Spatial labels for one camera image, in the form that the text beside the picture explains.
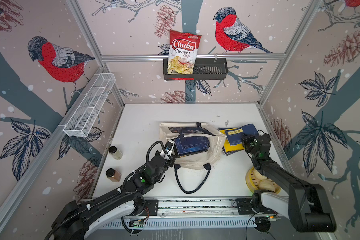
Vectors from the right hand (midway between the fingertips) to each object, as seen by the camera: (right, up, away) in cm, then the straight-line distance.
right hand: (239, 131), depth 88 cm
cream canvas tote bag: (-15, -5, -4) cm, 16 cm away
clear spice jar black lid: (-74, -12, -3) cm, 75 cm away
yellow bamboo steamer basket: (+6, -26, -8) cm, 28 cm away
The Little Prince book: (-33, -10, +4) cm, 35 cm away
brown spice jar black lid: (-71, -22, -12) cm, 75 cm away
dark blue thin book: (-2, -3, +1) cm, 4 cm away
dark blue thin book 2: (-7, -13, 0) cm, 15 cm away
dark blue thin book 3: (-27, -5, +7) cm, 29 cm away
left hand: (-39, -5, -11) cm, 41 cm away
